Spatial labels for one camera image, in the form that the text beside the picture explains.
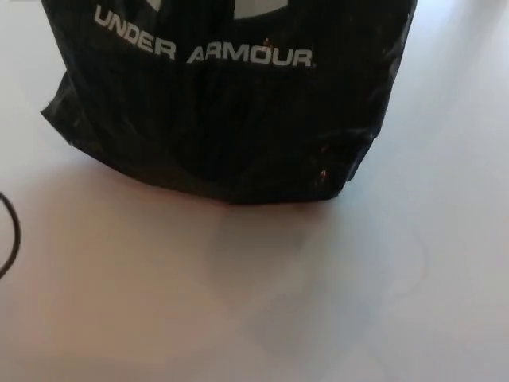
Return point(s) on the black Under Armour plastic bag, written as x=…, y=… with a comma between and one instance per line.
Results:
x=238, y=119

